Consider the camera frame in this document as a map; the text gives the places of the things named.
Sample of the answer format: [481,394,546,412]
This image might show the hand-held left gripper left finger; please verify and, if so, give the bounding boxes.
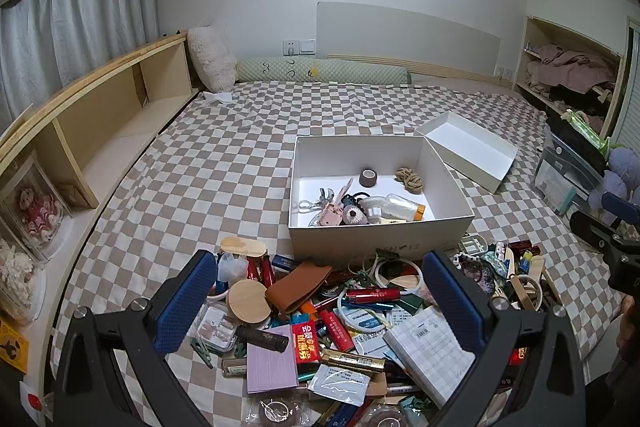
[52,249,218,427]

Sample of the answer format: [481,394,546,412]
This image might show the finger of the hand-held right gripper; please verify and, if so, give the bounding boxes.
[570,211,622,254]

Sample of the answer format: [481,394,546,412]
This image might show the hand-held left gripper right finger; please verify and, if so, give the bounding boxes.
[422,249,587,427]

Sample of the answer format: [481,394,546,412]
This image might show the blue gold brocade pouch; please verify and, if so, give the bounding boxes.
[482,243,511,280]

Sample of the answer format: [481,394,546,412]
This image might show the brown leather pouch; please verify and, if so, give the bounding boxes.
[265,263,333,314]

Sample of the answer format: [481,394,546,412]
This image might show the white cardboard box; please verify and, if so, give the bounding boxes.
[287,134,476,265]

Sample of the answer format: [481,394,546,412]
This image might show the person's right forearm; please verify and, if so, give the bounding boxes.
[595,294,640,403]

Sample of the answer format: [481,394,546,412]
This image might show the clear nail tip case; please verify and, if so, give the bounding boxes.
[192,302,241,354]

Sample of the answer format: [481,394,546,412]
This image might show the dark green box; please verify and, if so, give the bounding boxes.
[397,296,426,315]

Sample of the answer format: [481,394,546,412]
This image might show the white grid paper packet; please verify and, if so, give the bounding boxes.
[382,307,476,410]

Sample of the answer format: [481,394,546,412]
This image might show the green clothespin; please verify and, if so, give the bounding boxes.
[190,339,217,369]

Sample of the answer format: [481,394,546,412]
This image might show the bag of cotton balls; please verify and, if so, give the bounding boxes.
[216,252,250,284]

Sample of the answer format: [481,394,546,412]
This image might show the round wooden disc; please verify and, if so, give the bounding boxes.
[225,279,271,325]

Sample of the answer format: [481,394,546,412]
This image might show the wooden block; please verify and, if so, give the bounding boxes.
[527,254,547,283]

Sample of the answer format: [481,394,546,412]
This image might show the purple plush toy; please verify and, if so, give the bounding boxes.
[590,147,640,228]

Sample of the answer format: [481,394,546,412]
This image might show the clear plastic storage box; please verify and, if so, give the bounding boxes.
[532,117,611,218]

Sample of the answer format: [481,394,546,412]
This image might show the red metallic tube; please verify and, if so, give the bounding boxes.
[345,288,403,304]

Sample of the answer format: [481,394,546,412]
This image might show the bamboo jar lid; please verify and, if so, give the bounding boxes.
[220,236,268,259]

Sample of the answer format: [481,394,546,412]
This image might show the blue white mask packet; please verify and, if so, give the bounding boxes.
[357,309,392,343]

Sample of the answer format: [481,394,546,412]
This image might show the red foil wrapped pack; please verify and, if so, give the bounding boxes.
[247,254,276,289]

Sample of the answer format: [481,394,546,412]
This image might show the dark speckled bar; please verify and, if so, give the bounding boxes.
[235,324,292,353]

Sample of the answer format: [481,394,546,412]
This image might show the white bottle orange cap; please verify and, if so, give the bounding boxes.
[372,194,427,223]

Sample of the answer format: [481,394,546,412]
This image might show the purple notepad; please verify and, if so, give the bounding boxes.
[246,324,301,395]

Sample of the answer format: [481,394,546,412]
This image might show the light blue embroidery hoop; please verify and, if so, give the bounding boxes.
[334,289,392,336]

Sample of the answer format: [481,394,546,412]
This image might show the gold bar box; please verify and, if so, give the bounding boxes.
[320,349,388,373]

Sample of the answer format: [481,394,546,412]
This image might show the red rectangular tube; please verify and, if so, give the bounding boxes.
[320,309,358,353]

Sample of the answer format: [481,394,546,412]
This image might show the red packet yellow print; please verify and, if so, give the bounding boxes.
[291,319,321,364]

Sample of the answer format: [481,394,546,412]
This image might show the white foil sachet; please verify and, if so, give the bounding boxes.
[307,363,373,408]

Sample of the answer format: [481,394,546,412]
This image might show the white louvred door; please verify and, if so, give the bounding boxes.
[610,17,640,148]

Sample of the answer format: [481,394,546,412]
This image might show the bagged clear tape roll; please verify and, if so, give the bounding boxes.
[245,397,311,427]

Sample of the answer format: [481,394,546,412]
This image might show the small cardboard box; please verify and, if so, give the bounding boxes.
[57,182,93,210]

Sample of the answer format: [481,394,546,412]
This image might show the checkered bed sheet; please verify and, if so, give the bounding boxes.
[50,79,626,427]

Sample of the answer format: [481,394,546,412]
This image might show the white box lid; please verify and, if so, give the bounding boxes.
[415,111,519,194]

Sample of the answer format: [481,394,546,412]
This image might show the clear flower display case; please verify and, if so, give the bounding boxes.
[0,237,46,323]

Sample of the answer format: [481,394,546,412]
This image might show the metal scissors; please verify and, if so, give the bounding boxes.
[299,187,335,214]

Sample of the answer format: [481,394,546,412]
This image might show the pile of clothes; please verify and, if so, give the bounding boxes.
[525,44,618,118]

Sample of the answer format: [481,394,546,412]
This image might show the clear doll display case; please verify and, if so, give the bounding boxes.
[0,152,73,263]

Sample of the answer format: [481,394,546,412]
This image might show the yellow card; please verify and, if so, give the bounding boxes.
[0,317,31,375]

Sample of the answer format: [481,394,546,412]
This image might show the wooden wardrobe shelf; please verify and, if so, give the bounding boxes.
[515,14,628,140]

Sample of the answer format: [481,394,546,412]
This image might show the wooden bedside shelf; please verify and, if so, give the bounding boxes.
[0,31,201,268]

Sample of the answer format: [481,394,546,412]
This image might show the white fluffy pillow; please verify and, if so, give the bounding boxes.
[187,26,238,92]

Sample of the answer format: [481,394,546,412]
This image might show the green bolster pillow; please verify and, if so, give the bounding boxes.
[235,56,413,85]

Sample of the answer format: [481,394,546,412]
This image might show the grey curtain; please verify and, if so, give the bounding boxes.
[0,0,161,132]

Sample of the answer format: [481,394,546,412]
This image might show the coil of rope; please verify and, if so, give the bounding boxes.
[395,167,426,195]

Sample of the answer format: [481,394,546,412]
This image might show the wooden bed rail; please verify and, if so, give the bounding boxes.
[327,53,516,88]

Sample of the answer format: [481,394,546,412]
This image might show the white wall switch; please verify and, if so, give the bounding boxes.
[282,38,317,58]

